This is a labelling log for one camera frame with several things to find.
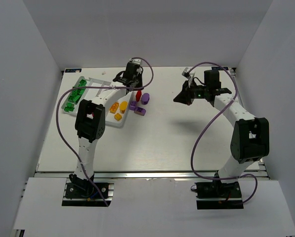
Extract red rounded lego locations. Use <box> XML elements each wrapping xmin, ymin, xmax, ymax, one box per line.
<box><xmin>135</xmin><ymin>90</ymin><xmax>142</xmax><ymax>102</ymax></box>

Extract purple oval lego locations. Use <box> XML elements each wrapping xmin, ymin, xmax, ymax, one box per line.
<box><xmin>141</xmin><ymin>93</ymin><xmax>150</xmax><ymax>105</ymax></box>

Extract purple square lego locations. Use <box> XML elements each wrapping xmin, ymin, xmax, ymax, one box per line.
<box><xmin>128</xmin><ymin>100</ymin><xmax>137</xmax><ymax>111</ymax></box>

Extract purple curved lego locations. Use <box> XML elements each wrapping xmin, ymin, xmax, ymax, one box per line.
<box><xmin>134</xmin><ymin>107</ymin><xmax>146</xmax><ymax>116</ymax></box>

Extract green lego pair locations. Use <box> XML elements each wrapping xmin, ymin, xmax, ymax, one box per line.
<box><xmin>68</xmin><ymin>87</ymin><xmax>79</xmax><ymax>103</ymax></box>

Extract green rectangular lego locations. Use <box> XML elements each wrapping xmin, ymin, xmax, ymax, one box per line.
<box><xmin>73</xmin><ymin>95</ymin><xmax>81</xmax><ymax>103</ymax></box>

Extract yellow oval lego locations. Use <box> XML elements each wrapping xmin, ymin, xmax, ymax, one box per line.
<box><xmin>119</xmin><ymin>101</ymin><xmax>127</xmax><ymax>114</ymax></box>

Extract green long lego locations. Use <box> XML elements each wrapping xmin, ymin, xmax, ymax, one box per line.
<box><xmin>80</xmin><ymin>79</ymin><xmax>87</xmax><ymax>86</ymax></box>

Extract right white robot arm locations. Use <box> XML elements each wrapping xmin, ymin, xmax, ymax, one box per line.
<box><xmin>174</xmin><ymin>68</ymin><xmax>269</xmax><ymax>184</ymax></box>

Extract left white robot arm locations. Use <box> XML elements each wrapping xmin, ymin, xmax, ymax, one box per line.
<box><xmin>69</xmin><ymin>59</ymin><xmax>143</xmax><ymax>196</ymax></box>

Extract white divided sorting tray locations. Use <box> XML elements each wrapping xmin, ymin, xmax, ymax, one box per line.
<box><xmin>61</xmin><ymin>76</ymin><xmax>128</xmax><ymax>127</ymax></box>

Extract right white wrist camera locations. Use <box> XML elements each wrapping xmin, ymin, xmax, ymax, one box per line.
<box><xmin>182</xmin><ymin>67</ymin><xmax>195</xmax><ymax>87</ymax></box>

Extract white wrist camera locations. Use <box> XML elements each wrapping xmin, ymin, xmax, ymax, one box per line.
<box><xmin>129</xmin><ymin>58</ymin><xmax>142</xmax><ymax>67</ymax></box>
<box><xmin>182</xmin><ymin>67</ymin><xmax>195</xmax><ymax>87</ymax></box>

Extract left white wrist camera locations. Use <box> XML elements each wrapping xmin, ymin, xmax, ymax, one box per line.
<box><xmin>129</xmin><ymin>58</ymin><xmax>142</xmax><ymax>67</ymax></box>

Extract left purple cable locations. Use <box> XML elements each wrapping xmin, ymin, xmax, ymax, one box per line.
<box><xmin>55</xmin><ymin>57</ymin><xmax>154</xmax><ymax>207</ymax></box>

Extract purple cable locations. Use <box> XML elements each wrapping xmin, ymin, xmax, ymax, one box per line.
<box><xmin>55</xmin><ymin>57</ymin><xmax>154</xmax><ymax>207</ymax></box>
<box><xmin>188</xmin><ymin>62</ymin><xmax>258</xmax><ymax>204</ymax></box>

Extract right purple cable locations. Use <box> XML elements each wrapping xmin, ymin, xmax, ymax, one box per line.
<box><xmin>188</xmin><ymin>62</ymin><xmax>258</xmax><ymax>204</ymax></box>

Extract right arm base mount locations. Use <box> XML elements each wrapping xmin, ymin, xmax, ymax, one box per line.
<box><xmin>190</xmin><ymin>181</ymin><xmax>244</xmax><ymax>210</ymax></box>

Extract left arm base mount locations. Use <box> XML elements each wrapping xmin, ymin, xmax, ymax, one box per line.
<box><xmin>62</xmin><ymin>174</ymin><xmax>114</xmax><ymax>207</ymax></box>

